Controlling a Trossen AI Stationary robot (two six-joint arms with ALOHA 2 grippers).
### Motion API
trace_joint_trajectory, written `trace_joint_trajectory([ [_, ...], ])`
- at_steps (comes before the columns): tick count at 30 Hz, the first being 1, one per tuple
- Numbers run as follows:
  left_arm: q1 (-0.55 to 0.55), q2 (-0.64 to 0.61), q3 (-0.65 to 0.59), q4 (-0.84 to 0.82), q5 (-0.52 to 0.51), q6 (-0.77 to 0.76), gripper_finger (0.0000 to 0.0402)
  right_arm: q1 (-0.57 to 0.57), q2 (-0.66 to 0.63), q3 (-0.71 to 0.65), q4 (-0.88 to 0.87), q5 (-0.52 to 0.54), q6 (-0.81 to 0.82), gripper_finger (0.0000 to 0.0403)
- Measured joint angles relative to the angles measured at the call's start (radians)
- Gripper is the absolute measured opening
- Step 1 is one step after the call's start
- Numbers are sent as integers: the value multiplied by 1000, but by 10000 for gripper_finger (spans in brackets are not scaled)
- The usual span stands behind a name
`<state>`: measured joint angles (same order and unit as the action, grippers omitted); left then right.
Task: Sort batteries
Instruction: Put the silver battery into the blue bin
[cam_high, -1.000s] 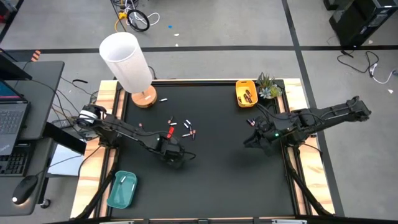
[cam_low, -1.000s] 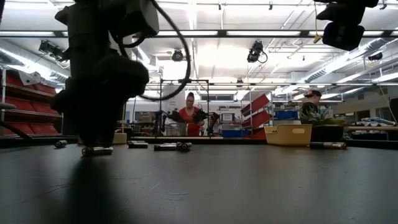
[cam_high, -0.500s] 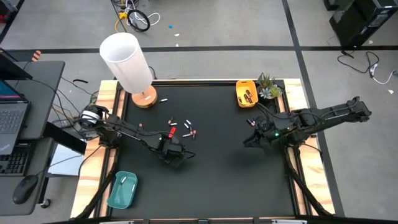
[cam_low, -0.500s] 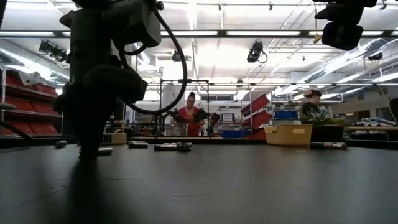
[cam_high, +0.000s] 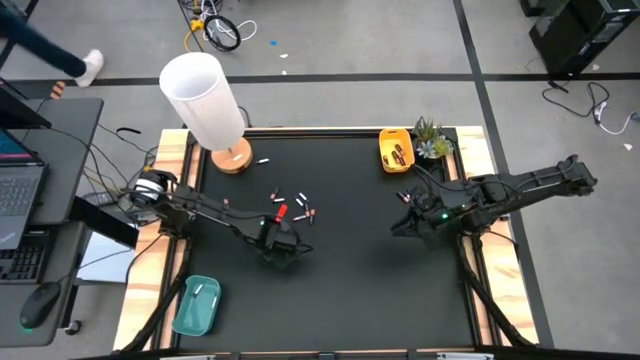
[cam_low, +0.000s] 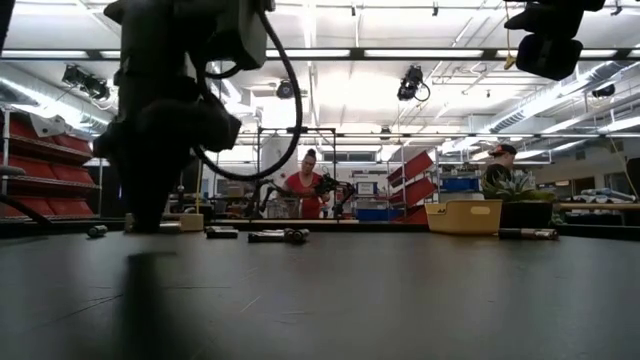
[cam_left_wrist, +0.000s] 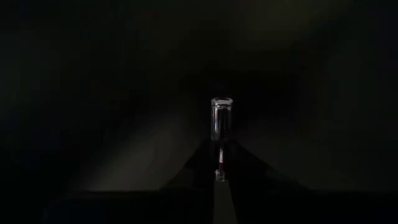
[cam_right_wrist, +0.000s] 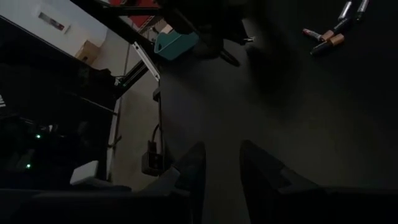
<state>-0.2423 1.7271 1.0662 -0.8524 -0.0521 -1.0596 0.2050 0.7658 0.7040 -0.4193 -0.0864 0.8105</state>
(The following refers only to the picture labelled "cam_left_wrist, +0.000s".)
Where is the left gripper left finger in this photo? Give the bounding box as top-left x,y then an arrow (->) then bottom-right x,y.
161,141 -> 220,224

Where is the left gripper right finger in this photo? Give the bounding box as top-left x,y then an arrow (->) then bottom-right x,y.
224,141 -> 299,224

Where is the white AAA battery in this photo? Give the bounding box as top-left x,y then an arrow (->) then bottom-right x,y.
211,96 -> 234,182

